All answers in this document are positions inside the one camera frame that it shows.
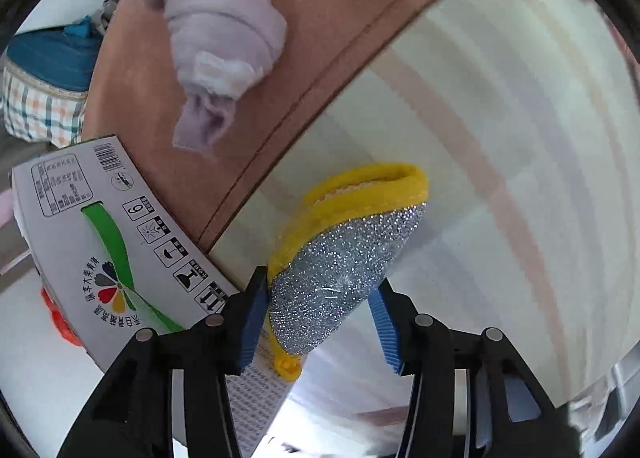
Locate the yellow silver sponge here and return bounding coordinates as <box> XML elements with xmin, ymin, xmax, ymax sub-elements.
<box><xmin>268</xmin><ymin>162</ymin><xmax>428</xmax><ymax>382</ymax></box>

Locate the lilac cloth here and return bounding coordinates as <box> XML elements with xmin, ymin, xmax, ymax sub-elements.
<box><xmin>143</xmin><ymin>0</ymin><xmax>288</xmax><ymax>151</ymax></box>

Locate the red snack packet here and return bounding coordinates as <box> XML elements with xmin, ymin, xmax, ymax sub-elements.
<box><xmin>40</xmin><ymin>288</ymin><xmax>82</xmax><ymax>348</ymax></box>

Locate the brown cardboard box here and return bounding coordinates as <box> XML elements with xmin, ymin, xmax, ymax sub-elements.
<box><xmin>11</xmin><ymin>136</ymin><xmax>288</xmax><ymax>457</ymax></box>

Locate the pink striped cat rug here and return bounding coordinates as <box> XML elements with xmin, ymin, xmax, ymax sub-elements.
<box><xmin>81</xmin><ymin>0</ymin><xmax>640</xmax><ymax>458</ymax></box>

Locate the plaid blue folded bedding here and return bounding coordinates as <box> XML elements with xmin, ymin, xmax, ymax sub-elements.
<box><xmin>1</xmin><ymin>17</ymin><xmax>103</xmax><ymax>149</ymax></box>

